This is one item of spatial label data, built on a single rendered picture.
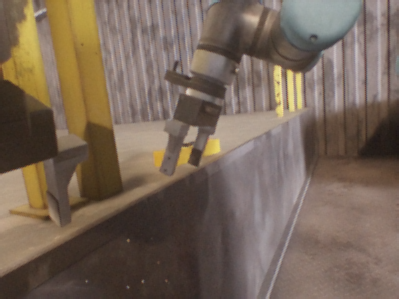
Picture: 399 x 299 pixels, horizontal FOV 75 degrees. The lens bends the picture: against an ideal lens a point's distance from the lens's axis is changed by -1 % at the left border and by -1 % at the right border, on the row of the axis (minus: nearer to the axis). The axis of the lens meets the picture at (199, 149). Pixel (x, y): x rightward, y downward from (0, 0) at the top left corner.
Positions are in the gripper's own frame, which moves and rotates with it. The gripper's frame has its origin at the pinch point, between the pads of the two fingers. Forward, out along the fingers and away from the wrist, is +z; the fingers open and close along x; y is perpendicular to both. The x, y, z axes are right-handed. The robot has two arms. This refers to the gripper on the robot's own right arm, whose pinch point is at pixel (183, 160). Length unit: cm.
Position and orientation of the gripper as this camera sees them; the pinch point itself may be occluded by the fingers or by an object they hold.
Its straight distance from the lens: 55.7
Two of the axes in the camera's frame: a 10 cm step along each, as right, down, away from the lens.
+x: 3.6, -0.7, 9.3
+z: -3.1, 9.3, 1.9
